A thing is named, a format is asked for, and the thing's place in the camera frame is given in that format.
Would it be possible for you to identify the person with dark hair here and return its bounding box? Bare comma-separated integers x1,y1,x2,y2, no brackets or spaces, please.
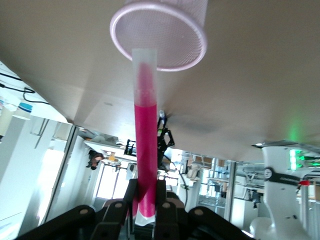
85,149,105,171

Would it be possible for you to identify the pink mesh pen holder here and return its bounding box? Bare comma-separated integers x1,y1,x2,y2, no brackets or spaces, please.
109,0,210,73

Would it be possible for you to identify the white container blue lid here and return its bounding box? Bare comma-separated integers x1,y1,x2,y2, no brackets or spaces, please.
12,101,34,121

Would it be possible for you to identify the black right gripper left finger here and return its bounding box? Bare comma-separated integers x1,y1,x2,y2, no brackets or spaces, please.
14,178,139,240

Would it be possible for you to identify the black wall cable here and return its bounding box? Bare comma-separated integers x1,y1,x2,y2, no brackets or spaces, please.
0,72,51,106

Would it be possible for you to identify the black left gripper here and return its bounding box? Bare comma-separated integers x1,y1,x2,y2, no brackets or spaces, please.
156,117,176,166

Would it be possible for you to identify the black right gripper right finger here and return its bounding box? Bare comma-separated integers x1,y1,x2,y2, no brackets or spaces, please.
152,179,256,240

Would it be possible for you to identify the pink highlighter pen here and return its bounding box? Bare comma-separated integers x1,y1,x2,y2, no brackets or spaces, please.
131,48,159,227

